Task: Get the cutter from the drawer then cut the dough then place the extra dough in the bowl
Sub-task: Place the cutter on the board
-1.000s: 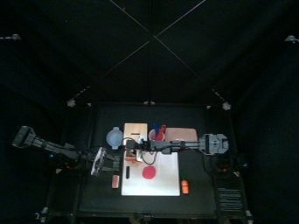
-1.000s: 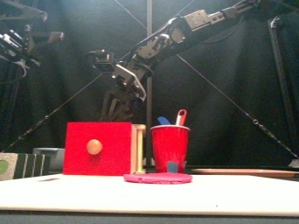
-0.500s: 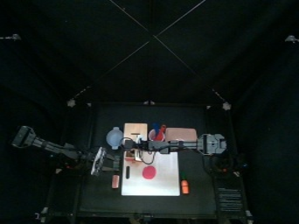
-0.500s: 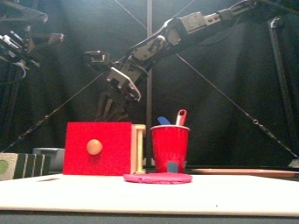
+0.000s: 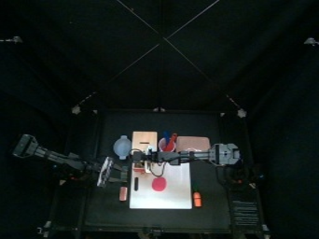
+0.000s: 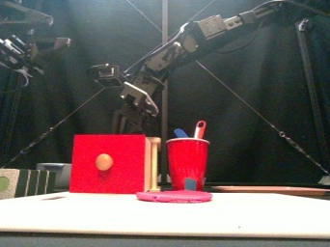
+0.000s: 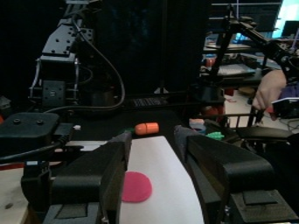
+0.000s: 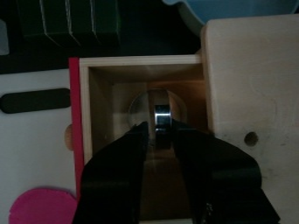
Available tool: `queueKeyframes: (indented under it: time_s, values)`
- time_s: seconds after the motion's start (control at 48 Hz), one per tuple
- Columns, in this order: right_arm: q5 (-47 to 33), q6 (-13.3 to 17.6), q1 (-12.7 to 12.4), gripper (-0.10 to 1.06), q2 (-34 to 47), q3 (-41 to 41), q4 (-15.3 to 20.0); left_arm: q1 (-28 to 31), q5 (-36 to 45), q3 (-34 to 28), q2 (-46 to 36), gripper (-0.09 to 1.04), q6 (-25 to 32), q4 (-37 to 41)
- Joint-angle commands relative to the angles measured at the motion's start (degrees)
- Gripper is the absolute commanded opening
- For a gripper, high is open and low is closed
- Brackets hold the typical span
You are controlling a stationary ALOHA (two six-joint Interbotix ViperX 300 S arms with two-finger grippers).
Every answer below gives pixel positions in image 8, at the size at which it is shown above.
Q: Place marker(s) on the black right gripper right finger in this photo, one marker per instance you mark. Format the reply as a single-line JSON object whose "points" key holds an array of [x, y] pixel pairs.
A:
{"points": [[225, 180]]}

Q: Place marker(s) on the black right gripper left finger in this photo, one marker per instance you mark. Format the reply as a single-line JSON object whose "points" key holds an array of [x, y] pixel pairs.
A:
{"points": [[112, 180]]}

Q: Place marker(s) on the round metal dough cutter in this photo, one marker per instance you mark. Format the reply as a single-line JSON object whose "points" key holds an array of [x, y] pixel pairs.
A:
{"points": [[161, 113]]}

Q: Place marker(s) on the pink flat dough disc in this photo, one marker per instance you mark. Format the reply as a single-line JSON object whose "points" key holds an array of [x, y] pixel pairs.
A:
{"points": [[43, 207]]}

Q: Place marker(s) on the light wooden drawer cabinet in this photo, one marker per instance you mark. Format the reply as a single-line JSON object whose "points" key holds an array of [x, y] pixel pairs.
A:
{"points": [[252, 102]]}

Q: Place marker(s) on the wooden drawer with red front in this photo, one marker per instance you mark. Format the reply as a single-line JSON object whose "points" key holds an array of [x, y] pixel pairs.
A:
{"points": [[116, 87]]}

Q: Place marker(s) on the light blue bowl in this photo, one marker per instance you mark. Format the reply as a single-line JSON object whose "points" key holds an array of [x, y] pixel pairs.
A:
{"points": [[233, 8]]}

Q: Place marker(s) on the white cutting board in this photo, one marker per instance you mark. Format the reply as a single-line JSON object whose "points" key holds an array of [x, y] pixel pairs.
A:
{"points": [[35, 140]]}

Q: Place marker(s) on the dark green ridged box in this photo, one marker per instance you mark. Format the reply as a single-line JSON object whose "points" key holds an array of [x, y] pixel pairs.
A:
{"points": [[69, 23]]}

